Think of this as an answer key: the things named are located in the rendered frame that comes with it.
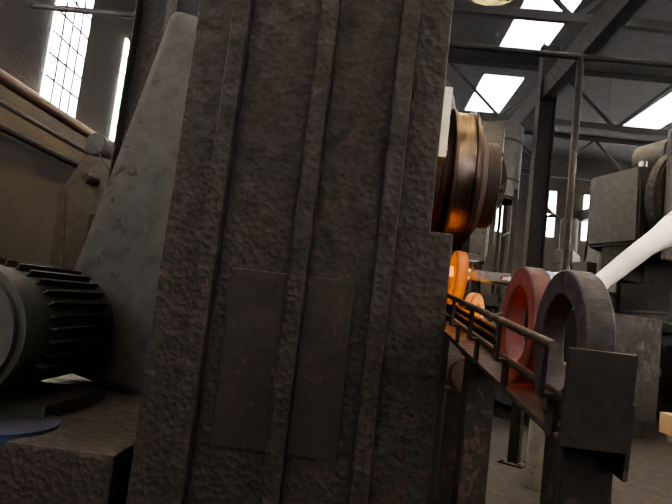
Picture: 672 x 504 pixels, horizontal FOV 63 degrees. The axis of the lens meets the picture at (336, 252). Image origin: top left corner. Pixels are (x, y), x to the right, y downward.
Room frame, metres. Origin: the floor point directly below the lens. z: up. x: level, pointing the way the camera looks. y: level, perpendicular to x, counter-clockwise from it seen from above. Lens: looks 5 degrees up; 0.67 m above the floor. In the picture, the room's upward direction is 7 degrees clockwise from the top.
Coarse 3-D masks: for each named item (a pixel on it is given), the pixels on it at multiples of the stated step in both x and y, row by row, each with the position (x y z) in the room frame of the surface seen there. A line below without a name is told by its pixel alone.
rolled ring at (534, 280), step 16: (528, 272) 0.84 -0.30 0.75; (544, 272) 0.84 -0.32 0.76; (512, 288) 0.92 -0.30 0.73; (528, 288) 0.83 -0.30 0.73; (544, 288) 0.81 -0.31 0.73; (512, 304) 0.93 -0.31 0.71; (528, 304) 0.83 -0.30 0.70; (512, 320) 0.94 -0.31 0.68; (528, 320) 0.82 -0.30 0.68; (512, 336) 0.94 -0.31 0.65; (512, 352) 0.92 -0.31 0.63; (528, 352) 0.81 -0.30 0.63; (512, 368) 0.88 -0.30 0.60; (528, 368) 0.82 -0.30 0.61; (528, 384) 0.87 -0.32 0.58
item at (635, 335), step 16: (624, 320) 1.15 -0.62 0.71; (640, 320) 1.18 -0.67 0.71; (656, 320) 1.22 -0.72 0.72; (576, 336) 1.18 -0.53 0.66; (624, 336) 1.15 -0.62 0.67; (640, 336) 1.19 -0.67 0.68; (656, 336) 1.22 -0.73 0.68; (624, 352) 1.15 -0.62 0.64; (640, 352) 1.19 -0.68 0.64; (656, 352) 1.22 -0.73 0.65; (640, 368) 1.19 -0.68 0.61; (656, 368) 1.22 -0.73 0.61; (544, 448) 1.32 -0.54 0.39
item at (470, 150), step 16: (464, 128) 1.59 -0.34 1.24; (480, 128) 1.58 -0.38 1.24; (464, 144) 1.57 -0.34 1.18; (480, 144) 1.56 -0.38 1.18; (464, 160) 1.56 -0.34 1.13; (480, 160) 1.55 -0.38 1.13; (464, 176) 1.56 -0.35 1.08; (464, 192) 1.57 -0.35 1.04; (464, 208) 1.59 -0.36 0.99; (448, 224) 1.63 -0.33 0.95; (464, 224) 1.63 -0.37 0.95; (464, 240) 1.67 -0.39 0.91
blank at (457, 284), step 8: (456, 256) 1.54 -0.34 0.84; (464, 256) 1.53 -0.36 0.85; (456, 264) 1.52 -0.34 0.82; (464, 264) 1.51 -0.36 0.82; (456, 272) 1.51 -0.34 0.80; (464, 272) 1.51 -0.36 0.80; (456, 280) 1.51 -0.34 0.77; (464, 280) 1.51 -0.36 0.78; (448, 288) 1.60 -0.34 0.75; (456, 288) 1.51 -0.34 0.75; (464, 288) 1.51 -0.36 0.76; (456, 304) 1.57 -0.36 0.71
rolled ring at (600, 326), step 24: (552, 288) 0.73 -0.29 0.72; (576, 288) 0.65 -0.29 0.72; (600, 288) 0.64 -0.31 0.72; (552, 312) 0.75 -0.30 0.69; (576, 312) 0.64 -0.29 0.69; (600, 312) 0.62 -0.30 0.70; (552, 336) 0.76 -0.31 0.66; (600, 336) 0.61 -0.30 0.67; (552, 360) 0.75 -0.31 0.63; (552, 384) 0.72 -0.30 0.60
